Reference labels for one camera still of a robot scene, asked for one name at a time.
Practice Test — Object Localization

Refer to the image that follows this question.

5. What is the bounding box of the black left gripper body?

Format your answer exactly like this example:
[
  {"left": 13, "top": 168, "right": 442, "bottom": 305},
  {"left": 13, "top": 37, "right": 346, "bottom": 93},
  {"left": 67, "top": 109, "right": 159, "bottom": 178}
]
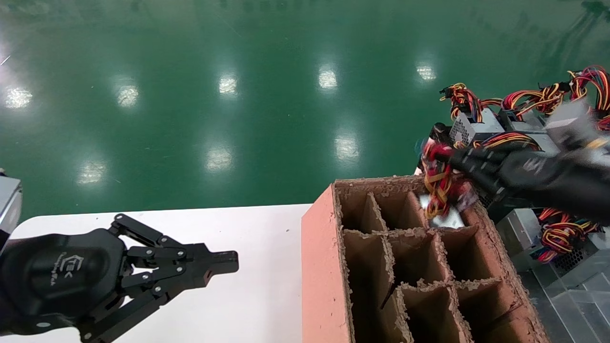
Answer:
[{"left": 0, "top": 228, "right": 132, "bottom": 335}]

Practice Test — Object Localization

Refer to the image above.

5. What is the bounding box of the grey left wrist box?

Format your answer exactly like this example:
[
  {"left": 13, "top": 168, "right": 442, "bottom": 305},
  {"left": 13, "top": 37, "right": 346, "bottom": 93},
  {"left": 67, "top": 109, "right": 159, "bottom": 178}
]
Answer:
[{"left": 0, "top": 169, "right": 23, "bottom": 249}]

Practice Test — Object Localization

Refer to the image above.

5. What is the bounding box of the brown cardboard box with dividers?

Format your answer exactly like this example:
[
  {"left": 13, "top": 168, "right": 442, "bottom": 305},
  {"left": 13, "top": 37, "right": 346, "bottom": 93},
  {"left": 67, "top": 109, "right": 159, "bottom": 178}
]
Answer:
[{"left": 302, "top": 175, "right": 552, "bottom": 343}]

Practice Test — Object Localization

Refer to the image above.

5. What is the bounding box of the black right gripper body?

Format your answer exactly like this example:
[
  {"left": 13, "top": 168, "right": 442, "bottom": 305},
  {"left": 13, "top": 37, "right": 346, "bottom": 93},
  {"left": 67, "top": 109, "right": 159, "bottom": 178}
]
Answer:
[{"left": 496, "top": 151, "right": 578, "bottom": 204}]

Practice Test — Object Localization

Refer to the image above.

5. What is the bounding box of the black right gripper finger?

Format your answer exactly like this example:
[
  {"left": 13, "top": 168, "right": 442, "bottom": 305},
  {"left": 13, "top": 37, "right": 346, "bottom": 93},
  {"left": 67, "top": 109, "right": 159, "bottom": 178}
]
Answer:
[
  {"left": 449, "top": 144, "right": 526, "bottom": 166},
  {"left": 457, "top": 166, "right": 507, "bottom": 204}
]

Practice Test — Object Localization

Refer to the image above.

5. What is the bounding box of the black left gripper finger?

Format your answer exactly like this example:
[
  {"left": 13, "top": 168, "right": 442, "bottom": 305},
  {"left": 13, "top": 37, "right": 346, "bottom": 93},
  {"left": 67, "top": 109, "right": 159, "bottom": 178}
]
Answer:
[
  {"left": 110, "top": 213, "right": 239, "bottom": 268},
  {"left": 78, "top": 263, "right": 239, "bottom": 343}
]

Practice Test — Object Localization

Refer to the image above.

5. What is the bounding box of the grey metal cart shelf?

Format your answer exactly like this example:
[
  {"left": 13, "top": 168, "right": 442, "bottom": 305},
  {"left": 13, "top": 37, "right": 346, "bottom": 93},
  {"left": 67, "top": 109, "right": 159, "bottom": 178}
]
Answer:
[{"left": 518, "top": 260, "right": 610, "bottom": 343}]

